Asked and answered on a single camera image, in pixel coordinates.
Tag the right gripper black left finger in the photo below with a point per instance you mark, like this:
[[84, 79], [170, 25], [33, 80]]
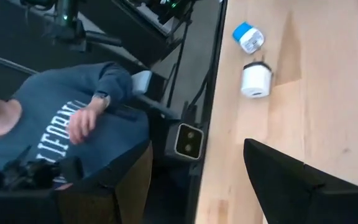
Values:
[[104, 205]]

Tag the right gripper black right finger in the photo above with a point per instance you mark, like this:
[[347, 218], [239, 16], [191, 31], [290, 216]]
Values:
[[291, 193]]

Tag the person's hand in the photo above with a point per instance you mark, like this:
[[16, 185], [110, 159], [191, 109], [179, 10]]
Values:
[[81, 124]]

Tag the person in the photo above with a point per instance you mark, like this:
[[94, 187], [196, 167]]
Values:
[[36, 124]]

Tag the white USB charger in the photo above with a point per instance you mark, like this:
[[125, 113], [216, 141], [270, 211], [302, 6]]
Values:
[[256, 81]]

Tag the teal USB charger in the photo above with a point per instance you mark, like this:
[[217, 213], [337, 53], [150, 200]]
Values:
[[249, 37]]

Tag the grey table-level camera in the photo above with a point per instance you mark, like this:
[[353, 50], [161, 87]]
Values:
[[189, 141]]

